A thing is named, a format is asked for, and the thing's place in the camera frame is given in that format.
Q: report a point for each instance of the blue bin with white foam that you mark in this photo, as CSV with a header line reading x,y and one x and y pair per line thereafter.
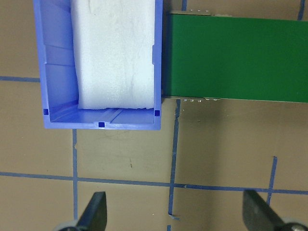
x,y
100,63

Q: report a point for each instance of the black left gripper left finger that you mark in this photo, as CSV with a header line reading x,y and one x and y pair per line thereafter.
x,y
94,217

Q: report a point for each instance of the green conveyor belt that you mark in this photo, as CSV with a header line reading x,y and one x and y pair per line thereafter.
x,y
236,58

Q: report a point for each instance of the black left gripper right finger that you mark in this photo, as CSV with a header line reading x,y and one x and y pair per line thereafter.
x,y
258,215

